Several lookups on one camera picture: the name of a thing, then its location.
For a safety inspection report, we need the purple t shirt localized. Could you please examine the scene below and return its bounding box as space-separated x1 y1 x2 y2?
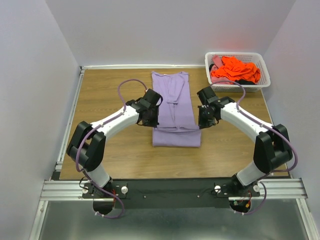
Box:
151 71 201 148

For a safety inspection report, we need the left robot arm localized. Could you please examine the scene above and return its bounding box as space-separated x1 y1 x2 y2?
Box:
66 89 163 199

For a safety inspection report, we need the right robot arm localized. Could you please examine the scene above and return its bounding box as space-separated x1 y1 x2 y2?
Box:
197 86 294 196

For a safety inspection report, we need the orange t shirt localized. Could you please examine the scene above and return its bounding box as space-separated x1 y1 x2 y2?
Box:
209 55 261 85

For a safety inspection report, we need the pink t shirt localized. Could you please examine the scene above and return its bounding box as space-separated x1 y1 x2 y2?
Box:
210 55 229 84

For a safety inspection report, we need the white plastic laundry basket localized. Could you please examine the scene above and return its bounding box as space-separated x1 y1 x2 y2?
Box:
204 52 271 92

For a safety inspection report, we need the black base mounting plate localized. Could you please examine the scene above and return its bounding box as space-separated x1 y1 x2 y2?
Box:
82 177 260 214

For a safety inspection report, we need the aluminium frame rail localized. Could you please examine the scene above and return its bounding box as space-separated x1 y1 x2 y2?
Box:
40 177 308 201

